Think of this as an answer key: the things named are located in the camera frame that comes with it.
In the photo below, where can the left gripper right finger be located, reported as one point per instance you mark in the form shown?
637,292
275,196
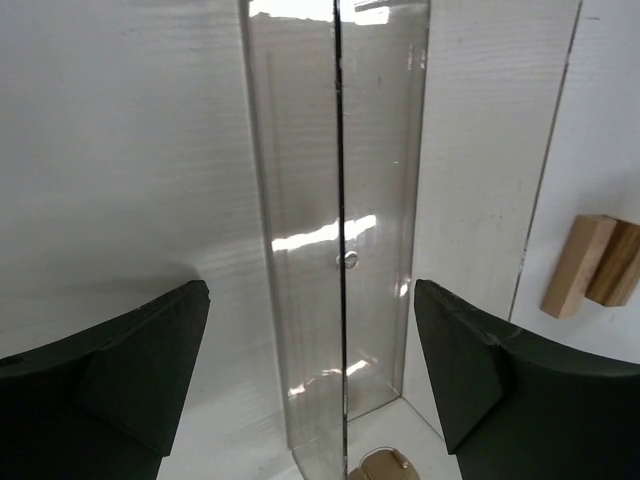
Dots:
515,405

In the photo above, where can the clear plastic box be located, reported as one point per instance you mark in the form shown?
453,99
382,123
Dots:
336,90

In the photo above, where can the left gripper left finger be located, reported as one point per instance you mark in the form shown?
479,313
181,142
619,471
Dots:
106,402

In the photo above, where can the striped dark wood block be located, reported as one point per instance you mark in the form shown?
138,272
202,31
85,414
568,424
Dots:
617,274

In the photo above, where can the light wood long block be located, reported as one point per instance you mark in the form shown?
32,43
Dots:
581,254

